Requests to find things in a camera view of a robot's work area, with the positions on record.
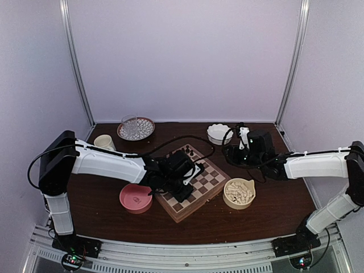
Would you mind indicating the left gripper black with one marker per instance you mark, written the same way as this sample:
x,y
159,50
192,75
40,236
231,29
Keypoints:
x,y
181,197

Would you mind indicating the pink bowl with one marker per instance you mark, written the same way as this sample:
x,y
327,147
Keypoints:
x,y
136,199

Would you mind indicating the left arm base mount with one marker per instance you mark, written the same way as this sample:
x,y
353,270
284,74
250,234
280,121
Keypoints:
x,y
77,250

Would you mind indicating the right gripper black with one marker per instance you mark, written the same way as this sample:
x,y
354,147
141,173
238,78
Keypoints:
x,y
232,156

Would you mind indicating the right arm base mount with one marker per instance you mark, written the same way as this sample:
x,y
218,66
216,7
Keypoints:
x,y
298,249

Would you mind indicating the cream spouted bowl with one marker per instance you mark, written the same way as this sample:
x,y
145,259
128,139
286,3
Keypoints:
x,y
239,193

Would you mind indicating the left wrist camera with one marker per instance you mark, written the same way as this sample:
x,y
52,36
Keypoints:
x,y
193,173

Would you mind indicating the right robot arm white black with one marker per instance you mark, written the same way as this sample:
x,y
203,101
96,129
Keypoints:
x,y
343,163

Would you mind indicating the clear drinking glass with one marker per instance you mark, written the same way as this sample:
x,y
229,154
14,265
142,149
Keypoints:
x,y
130,125

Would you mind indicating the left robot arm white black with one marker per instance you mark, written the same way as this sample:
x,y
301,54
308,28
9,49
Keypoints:
x,y
68,155

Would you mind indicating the cream ribbed mug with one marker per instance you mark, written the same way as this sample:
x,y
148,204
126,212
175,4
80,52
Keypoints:
x,y
105,141

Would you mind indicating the left aluminium frame post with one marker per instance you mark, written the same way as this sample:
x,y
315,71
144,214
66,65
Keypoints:
x,y
64,9

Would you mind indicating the patterned ceramic plate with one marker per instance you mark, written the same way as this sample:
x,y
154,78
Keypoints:
x,y
145,128

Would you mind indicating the wooden chess board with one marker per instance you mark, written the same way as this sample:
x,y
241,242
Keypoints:
x,y
205,187

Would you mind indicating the right aluminium frame post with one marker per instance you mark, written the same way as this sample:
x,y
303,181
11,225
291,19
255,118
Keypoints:
x,y
297,50

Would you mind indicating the white scalloped bowl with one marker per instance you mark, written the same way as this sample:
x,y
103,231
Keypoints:
x,y
216,133

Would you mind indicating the aluminium frame post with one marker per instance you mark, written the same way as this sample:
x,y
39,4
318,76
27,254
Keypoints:
x,y
64,9
297,50

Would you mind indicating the front aluminium rail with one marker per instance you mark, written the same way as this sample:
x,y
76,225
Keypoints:
x,y
250,256

